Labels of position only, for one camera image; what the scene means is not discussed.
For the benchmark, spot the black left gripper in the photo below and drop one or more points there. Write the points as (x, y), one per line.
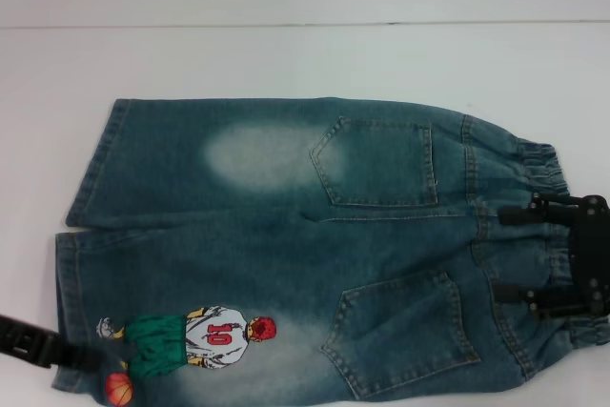
(24, 334)

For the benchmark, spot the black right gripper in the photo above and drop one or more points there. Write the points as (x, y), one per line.
(593, 254)

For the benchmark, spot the blue denim shorts basketball print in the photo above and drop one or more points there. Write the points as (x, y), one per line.
(267, 245)

